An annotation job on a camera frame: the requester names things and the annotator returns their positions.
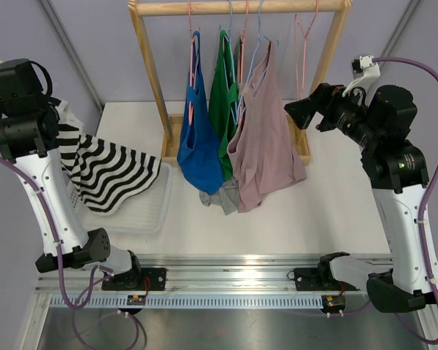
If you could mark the pink hanger of striped top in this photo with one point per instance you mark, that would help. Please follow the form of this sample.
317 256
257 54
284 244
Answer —
300 35

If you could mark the blue hanger of green top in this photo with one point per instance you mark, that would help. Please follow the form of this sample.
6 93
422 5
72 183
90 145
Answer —
227 73

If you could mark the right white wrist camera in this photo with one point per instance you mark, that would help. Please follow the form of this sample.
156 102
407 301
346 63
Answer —
365 72

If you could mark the blue tank top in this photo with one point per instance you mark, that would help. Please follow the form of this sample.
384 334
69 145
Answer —
197 155

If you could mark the white plastic basket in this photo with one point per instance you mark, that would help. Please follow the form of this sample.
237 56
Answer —
142 214

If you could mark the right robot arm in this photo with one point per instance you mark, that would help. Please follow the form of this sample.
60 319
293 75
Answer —
398 176

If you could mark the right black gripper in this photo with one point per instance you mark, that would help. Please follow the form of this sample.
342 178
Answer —
327 100

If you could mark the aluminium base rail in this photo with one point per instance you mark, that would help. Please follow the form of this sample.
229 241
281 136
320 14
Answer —
228 273

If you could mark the blue hanger of mauve top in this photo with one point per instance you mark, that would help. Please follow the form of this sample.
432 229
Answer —
241 108

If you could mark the green tank top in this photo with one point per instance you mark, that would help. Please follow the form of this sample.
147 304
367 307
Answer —
223 121

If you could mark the pink hanger of blue top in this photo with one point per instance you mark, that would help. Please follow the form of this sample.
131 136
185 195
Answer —
194 61

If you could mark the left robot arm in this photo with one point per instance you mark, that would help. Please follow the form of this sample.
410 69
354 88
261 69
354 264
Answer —
28 145

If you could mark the wooden clothes rack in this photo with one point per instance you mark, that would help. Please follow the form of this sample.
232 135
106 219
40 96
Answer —
138 11

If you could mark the black white striped tank top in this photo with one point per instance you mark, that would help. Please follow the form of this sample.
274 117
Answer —
104 174

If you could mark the grey tank top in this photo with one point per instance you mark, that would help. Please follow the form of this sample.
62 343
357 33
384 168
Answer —
227 197

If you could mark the white slotted cable duct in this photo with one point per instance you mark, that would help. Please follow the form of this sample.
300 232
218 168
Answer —
192 301

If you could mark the mauve pink tank top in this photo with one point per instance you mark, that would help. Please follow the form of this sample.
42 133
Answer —
262 153

